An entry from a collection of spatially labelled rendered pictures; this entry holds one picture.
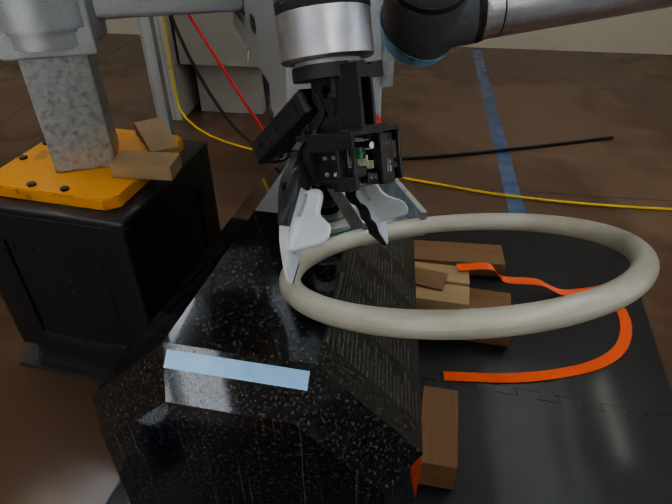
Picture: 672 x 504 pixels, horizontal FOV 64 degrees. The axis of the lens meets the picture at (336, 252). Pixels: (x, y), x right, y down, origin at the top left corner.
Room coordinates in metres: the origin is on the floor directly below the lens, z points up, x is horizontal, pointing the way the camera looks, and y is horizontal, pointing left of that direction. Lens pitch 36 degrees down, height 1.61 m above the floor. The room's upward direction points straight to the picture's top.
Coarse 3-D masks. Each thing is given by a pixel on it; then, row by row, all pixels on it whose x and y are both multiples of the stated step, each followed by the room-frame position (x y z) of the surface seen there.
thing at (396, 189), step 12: (396, 180) 0.93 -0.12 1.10; (336, 192) 0.92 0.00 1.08; (384, 192) 0.96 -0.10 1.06; (396, 192) 0.91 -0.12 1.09; (408, 192) 0.88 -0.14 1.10; (336, 204) 0.92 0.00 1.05; (348, 204) 0.85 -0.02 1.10; (408, 204) 0.86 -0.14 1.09; (420, 204) 0.83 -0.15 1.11; (348, 216) 0.85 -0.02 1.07; (408, 216) 0.85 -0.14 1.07; (420, 216) 0.81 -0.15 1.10
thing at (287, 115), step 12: (300, 96) 0.51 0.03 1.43; (288, 108) 0.51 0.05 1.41; (300, 108) 0.50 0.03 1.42; (312, 108) 0.50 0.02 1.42; (276, 120) 0.52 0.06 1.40; (288, 120) 0.51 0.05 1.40; (300, 120) 0.50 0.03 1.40; (264, 132) 0.53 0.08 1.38; (276, 132) 0.52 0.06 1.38; (288, 132) 0.51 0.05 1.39; (300, 132) 0.52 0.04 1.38; (252, 144) 0.55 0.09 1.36; (264, 144) 0.53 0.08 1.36; (276, 144) 0.52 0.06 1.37; (288, 144) 0.53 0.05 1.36; (264, 156) 0.53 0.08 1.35; (276, 156) 0.53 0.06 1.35; (288, 156) 0.55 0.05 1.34
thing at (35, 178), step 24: (120, 144) 1.79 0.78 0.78; (0, 168) 1.60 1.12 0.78; (24, 168) 1.60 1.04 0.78; (48, 168) 1.60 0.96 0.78; (96, 168) 1.60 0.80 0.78; (0, 192) 1.48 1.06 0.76; (24, 192) 1.46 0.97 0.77; (48, 192) 1.44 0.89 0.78; (72, 192) 1.44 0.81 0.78; (96, 192) 1.44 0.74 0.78; (120, 192) 1.44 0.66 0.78
